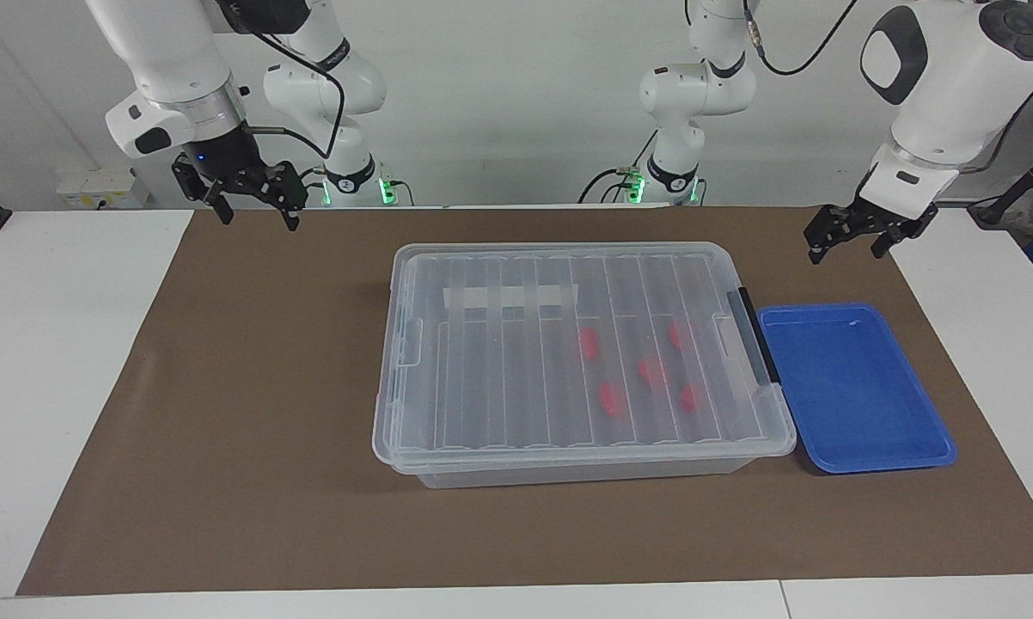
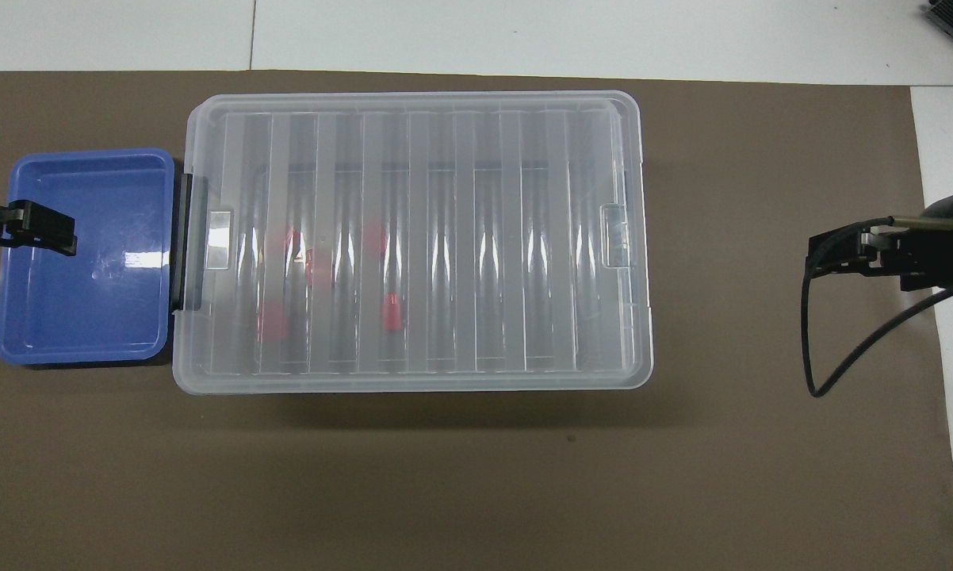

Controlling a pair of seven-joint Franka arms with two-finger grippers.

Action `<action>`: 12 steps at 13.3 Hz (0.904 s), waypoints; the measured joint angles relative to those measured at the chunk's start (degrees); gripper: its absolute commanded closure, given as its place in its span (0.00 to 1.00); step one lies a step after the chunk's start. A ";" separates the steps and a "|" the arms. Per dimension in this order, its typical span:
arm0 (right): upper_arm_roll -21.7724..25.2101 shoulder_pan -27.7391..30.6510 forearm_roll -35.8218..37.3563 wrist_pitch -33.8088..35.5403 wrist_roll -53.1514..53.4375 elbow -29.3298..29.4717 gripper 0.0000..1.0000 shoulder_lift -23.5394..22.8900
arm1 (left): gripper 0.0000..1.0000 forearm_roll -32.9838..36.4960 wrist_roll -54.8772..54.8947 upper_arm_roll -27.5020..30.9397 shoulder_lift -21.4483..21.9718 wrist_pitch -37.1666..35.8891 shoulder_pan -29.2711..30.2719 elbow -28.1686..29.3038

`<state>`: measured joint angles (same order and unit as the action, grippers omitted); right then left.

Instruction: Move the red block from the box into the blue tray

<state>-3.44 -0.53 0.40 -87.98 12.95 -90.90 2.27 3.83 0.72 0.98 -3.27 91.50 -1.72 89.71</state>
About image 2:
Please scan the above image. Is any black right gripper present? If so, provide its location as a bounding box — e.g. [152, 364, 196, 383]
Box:
[808, 222, 953, 293]

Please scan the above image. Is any clear ribbed box lid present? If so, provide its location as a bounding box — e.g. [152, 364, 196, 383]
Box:
[172, 91, 654, 395]

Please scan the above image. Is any blue plastic tray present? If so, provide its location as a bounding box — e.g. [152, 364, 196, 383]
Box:
[0, 148, 176, 367]

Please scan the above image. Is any black box latch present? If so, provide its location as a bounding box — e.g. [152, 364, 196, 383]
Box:
[174, 173, 209, 312]

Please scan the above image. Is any clear plastic storage box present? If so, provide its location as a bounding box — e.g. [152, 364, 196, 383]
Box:
[177, 97, 649, 389]

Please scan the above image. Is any brown table mat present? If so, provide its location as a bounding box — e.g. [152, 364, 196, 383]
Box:
[0, 70, 953, 571]

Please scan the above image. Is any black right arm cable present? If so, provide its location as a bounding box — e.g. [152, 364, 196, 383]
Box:
[799, 215, 953, 399]

